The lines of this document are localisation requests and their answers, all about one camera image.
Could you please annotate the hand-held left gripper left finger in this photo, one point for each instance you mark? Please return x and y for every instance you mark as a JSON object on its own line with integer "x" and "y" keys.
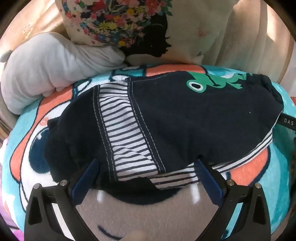
{"x": 86, "y": 183}

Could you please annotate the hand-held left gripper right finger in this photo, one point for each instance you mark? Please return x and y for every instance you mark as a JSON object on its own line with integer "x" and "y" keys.
{"x": 208, "y": 180}

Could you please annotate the navy pants with striped trim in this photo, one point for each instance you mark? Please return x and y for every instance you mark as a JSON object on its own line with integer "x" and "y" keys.
{"x": 185, "y": 120}

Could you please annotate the teal cartoon printed blanket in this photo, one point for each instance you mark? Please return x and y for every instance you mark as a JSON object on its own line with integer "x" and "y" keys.
{"x": 277, "y": 162}

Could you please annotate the beige curtain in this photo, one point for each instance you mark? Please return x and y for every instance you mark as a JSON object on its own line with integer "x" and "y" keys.
{"x": 254, "y": 46}

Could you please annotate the grey folded cloth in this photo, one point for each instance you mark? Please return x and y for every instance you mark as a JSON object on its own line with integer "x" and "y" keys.
{"x": 46, "y": 69}

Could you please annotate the beige embroidered cloth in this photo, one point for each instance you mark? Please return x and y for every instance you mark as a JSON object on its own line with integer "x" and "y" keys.
{"x": 34, "y": 23}

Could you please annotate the cream floral printed pillow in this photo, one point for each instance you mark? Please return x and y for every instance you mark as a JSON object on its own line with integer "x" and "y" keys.
{"x": 138, "y": 23}

